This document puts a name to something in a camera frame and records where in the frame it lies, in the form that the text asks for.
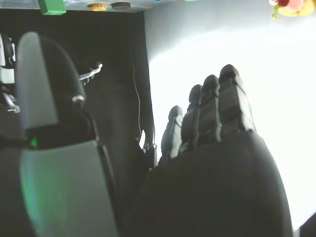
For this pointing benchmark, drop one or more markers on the green cube block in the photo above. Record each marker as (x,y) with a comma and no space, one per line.
(51,7)

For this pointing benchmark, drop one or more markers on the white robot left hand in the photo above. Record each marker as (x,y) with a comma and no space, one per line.
(209,185)

